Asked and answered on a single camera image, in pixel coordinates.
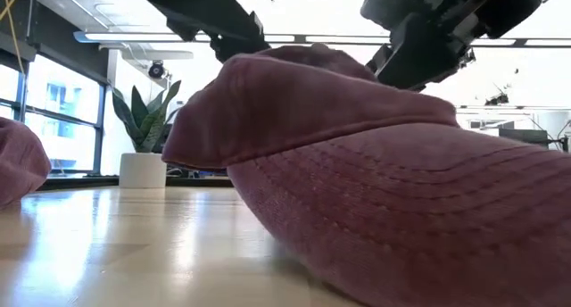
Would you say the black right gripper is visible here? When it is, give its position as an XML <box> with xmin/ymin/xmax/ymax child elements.
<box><xmin>360</xmin><ymin>0</ymin><xmax>481</xmax><ymax>92</ymax></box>

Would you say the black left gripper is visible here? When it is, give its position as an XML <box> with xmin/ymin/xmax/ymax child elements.
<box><xmin>131</xmin><ymin>0</ymin><xmax>271</xmax><ymax>63</ymax></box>

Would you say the maroon baseball cap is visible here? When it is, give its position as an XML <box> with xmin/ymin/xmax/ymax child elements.
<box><xmin>0</xmin><ymin>116</ymin><xmax>53</xmax><ymax>209</ymax></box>
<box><xmin>161</xmin><ymin>42</ymin><xmax>571</xmax><ymax>307</ymax></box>

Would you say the long ceiling light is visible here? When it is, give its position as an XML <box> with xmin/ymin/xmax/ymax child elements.
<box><xmin>73</xmin><ymin>29</ymin><xmax>571</xmax><ymax>49</ymax></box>

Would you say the distant black monitor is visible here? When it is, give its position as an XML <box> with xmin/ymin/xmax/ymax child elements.
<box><xmin>498</xmin><ymin>128</ymin><xmax>550</xmax><ymax>146</ymax></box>

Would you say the snake plant in white pot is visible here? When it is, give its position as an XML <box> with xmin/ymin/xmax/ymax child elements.
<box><xmin>111</xmin><ymin>79</ymin><xmax>183</xmax><ymax>190</ymax></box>

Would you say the large dark-framed window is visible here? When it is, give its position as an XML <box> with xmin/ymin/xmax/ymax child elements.
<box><xmin>0</xmin><ymin>52</ymin><xmax>108</xmax><ymax>177</ymax></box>

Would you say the white ceiling duct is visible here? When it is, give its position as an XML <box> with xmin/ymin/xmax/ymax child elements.
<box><xmin>98</xmin><ymin>42</ymin><xmax>195</xmax><ymax>62</ymax></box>

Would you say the black round ceiling camera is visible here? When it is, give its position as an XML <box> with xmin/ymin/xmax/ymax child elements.
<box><xmin>146</xmin><ymin>59</ymin><xmax>168</xmax><ymax>80</ymax></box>

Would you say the black aluminium table frame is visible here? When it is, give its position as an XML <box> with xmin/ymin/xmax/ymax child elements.
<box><xmin>37</xmin><ymin>175</ymin><xmax>236</xmax><ymax>192</ymax></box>

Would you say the yellow hanging cable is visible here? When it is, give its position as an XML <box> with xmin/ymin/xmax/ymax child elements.
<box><xmin>0</xmin><ymin>0</ymin><xmax>27</xmax><ymax>79</ymax></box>

